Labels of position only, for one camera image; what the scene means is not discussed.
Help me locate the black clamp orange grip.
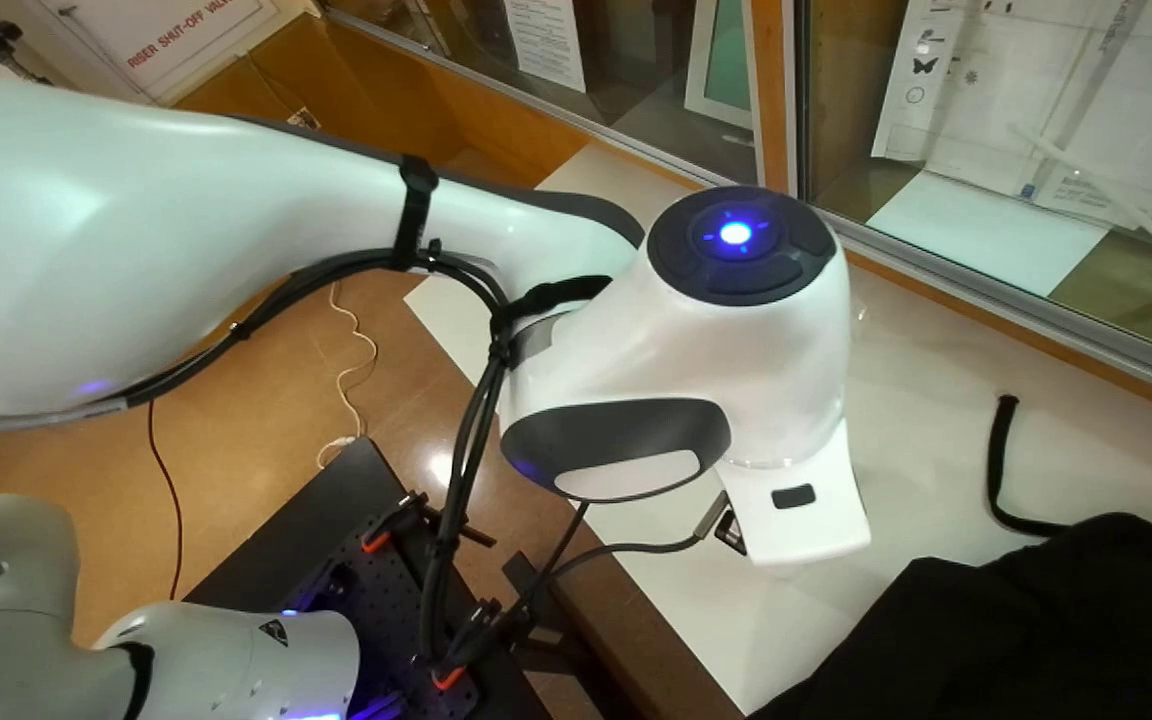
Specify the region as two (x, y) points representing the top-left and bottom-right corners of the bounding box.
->
(356, 491), (500, 559)
(427, 596), (532, 702)

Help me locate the white framed green picture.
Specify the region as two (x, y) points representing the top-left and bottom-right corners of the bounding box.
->
(680, 0), (761, 138)

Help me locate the thin black floor cable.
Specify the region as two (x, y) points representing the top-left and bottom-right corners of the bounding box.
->
(138, 395), (193, 603)

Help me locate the white sign red text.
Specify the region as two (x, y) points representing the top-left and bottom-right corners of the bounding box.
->
(67, 0), (276, 104)

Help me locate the black fabric bag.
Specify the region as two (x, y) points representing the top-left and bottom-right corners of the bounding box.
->
(753, 513), (1152, 720)

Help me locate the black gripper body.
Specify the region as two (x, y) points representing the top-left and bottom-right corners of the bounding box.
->
(709, 491), (756, 566)

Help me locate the black bag strap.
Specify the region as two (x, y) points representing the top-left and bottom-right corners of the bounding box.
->
(982, 394), (1063, 544)

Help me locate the white curly floor cable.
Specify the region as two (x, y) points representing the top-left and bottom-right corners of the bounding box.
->
(311, 277), (378, 471)

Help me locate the wooden window post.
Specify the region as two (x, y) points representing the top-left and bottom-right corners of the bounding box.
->
(748, 0), (805, 200)

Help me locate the light blue paper sheet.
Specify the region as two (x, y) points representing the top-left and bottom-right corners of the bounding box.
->
(863, 168), (1110, 301)

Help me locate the white paper notice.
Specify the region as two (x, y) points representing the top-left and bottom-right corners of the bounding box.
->
(500, 0), (591, 98)

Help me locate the large white poster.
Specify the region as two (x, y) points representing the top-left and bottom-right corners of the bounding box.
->
(927, 0), (1152, 261)

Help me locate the white strip with butterflies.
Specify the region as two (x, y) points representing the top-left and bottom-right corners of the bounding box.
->
(869, 0), (982, 168)

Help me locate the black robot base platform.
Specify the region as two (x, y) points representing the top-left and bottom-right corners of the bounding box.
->
(186, 435), (547, 720)

